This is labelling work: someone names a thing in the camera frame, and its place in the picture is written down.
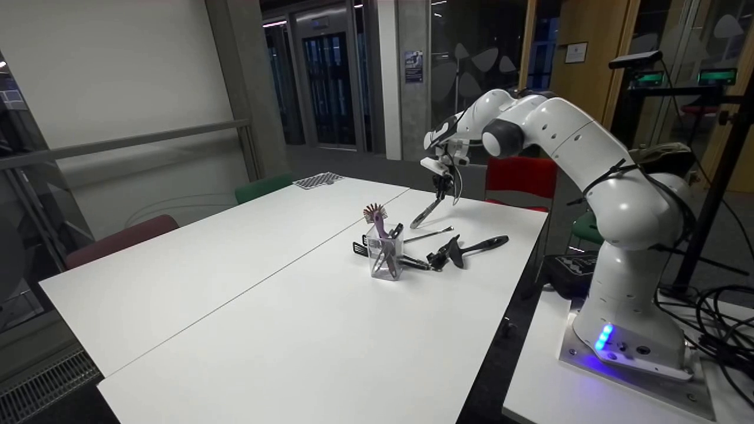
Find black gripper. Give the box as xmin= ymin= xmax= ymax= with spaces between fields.
xmin=432 ymin=138 xmax=467 ymax=200

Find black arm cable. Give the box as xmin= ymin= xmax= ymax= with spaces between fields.
xmin=577 ymin=155 xmax=697 ymax=237

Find floor vent grille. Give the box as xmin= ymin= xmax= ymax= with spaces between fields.
xmin=0 ymin=349 xmax=103 ymax=424

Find black stereo camera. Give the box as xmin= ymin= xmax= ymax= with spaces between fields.
xmin=609 ymin=47 xmax=666 ymax=71

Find wooden door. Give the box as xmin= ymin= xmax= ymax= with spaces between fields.
xmin=516 ymin=0 xmax=643 ymax=103

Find black device box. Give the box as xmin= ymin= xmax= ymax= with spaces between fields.
xmin=543 ymin=248 xmax=604 ymax=304

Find glass double door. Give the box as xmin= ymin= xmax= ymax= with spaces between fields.
xmin=262 ymin=2 xmax=372 ymax=155

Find black can opener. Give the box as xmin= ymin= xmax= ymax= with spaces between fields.
xmin=439 ymin=234 xmax=467 ymax=270

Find green chair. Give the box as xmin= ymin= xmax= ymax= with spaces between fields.
xmin=233 ymin=171 xmax=299 ymax=207
xmin=569 ymin=174 xmax=610 ymax=250

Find grey wall handrail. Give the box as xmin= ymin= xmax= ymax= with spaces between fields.
xmin=0 ymin=117 xmax=253 ymax=174

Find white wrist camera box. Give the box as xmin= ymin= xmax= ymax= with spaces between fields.
xmin=417 ymin=154 xmax=453 ymax=180

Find red chair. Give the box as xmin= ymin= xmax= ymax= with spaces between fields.
xmin=484 ymin=154 xmax=562 ymax=213

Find small wall poster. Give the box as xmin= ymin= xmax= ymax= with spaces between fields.
xmin=401 ymin=50 xmax=426 ymax=88

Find clear plastic cup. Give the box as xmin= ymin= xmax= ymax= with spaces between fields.
xmin=367 ymin=231 xmax=405 ymax=283

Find black equipment stand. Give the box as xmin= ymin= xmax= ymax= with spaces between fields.
xmin=669 ymin=65 xmax=754 ymax=301

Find maroon chair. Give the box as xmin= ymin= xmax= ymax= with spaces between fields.
xmin=64 ymin=214 xmax=185 ymax=270

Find black cable bundle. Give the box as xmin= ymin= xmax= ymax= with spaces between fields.
xmin=655 ymin=281 xmax=754 ymax=409

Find long steel tongs black tips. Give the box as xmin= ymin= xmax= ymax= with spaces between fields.
xmin=348 ymin=231 xmax=433 ymax=274

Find black plastic ladle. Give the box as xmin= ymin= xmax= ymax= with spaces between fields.
xmin=425 ymin=234 xmax=511 ymax=274

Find round-headed brush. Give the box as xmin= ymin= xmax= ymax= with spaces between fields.
xmin=361 ymin=200 xmax=391 ymax=246

